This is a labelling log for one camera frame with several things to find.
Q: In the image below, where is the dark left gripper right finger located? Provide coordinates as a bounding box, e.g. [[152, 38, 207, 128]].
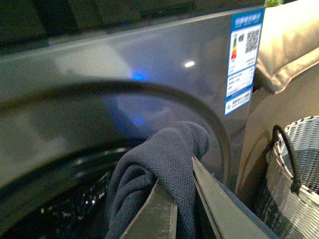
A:
[[192, 156, 268, 239]]

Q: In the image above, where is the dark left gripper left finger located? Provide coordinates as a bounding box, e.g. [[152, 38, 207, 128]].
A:
[[121, 180, 177, 239]]

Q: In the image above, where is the dark navy knit garment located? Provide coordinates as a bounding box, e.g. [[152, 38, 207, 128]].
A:
[[104, 121, 277, 239]]

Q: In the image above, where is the steel washing machine drum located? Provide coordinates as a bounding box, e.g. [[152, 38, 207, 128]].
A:
[[0, 160, 117, 239]]

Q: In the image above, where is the grey front-load washing machine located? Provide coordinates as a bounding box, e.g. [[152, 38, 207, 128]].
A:
[[0, 0, 266, 239]]

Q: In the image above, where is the black white woven basket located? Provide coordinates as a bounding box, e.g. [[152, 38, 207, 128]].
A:
[[255, 116, 319, 239]]

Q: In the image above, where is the brown sofa side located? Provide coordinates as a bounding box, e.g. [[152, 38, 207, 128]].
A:
[[236, 66, 319, 208]]

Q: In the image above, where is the dark rubber door gasket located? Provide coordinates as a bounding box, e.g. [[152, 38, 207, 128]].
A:
[[0, 138, 144, 235]]

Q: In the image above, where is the beige cushion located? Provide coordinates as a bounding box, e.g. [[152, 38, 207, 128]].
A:
[[256, 0, 319, 95]]

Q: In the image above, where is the blue white energy label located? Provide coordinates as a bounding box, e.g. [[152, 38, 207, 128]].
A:
[[224, 7, 265, 115]]

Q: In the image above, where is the black basket handle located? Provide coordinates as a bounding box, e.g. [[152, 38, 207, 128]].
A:
[[266, 124, 302, 195]]

